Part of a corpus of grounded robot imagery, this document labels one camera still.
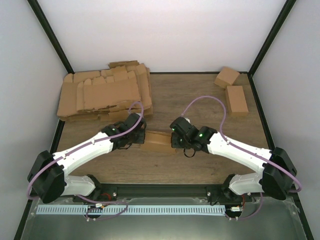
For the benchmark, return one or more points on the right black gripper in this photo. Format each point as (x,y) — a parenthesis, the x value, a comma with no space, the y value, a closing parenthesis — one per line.
(174,144)

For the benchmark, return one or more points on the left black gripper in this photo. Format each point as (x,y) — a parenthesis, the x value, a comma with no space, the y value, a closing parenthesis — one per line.
(141,139)

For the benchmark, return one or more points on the cardboard box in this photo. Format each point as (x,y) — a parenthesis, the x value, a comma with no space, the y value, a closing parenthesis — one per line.
(226,77)
(157,141)
(236,101)

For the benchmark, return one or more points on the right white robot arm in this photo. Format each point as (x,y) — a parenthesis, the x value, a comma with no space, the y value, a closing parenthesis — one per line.
(270,167)

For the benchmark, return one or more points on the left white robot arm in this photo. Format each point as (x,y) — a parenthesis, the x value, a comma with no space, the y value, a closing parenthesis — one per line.
(51,174)

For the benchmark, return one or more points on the stack of flat cardboard blanks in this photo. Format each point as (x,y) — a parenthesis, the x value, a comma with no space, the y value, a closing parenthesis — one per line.
(107,94)

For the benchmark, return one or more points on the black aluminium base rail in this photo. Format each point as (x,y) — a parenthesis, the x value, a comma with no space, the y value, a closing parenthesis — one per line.
(160,190)

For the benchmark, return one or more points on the light blue slotted cable duct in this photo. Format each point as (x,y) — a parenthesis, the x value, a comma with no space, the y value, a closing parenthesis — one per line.
(148,210)

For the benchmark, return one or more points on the black frame post left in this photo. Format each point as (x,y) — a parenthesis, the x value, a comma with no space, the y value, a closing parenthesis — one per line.
(42,19)

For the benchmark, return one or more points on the black frame post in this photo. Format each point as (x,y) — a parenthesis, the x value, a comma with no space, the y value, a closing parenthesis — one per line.
(42,19)
(280,20)

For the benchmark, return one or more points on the black frame post right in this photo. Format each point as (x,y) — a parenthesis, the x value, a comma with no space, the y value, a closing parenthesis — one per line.
(280,20)

